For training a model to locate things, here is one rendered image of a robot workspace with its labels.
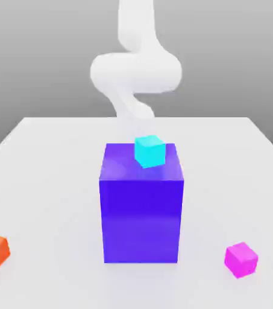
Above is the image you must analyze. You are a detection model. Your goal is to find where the small cyan cube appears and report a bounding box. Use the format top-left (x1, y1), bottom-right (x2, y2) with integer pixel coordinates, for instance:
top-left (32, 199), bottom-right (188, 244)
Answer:
top-left (134, 135), bottom-right (166, 169)

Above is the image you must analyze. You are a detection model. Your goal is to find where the small magenta cube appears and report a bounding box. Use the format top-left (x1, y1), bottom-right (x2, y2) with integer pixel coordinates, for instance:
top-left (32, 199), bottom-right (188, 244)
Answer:
top-left (224, 241), bottom-right (259, 279)

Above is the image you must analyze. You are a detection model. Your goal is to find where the large purple box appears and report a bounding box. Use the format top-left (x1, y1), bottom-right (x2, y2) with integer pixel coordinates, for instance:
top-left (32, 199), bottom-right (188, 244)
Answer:
top-left (99, 142), bottom-right (184, 264)

